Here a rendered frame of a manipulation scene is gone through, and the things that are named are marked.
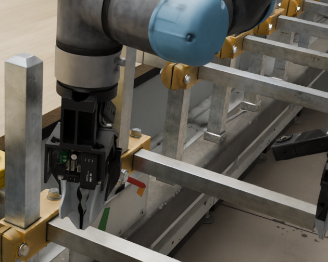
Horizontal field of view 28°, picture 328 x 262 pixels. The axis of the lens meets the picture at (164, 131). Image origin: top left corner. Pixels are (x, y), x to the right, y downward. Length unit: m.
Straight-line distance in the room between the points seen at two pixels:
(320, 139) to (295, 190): 1.95
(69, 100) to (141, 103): 0.94
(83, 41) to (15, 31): 0.93
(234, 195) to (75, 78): 0.45
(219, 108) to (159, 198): 0.33
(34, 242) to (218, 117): 0.74
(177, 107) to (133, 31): 0.67
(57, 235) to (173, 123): 0.46
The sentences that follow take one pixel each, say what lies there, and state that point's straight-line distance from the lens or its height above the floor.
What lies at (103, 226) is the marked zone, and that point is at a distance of 1.13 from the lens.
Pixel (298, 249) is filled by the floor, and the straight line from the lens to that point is 2.54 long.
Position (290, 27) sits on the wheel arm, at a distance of 1.76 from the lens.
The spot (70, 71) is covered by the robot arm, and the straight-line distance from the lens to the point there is 0.73.
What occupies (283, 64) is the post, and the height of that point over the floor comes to 0.77.
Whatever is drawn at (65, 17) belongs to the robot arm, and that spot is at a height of 1.19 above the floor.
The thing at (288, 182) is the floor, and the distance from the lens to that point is 2.99.
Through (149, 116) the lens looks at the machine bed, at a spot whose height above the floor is 0.69.
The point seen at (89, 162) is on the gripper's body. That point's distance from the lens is 0.75.
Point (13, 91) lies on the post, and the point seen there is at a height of 1.06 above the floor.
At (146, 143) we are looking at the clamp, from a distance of 1.18.
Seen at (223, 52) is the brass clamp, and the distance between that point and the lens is 1.49.
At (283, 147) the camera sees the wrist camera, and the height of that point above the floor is 0.96.
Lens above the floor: 1.38
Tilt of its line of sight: 25 degrees down
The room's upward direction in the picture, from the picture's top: 6 degrees clockwise
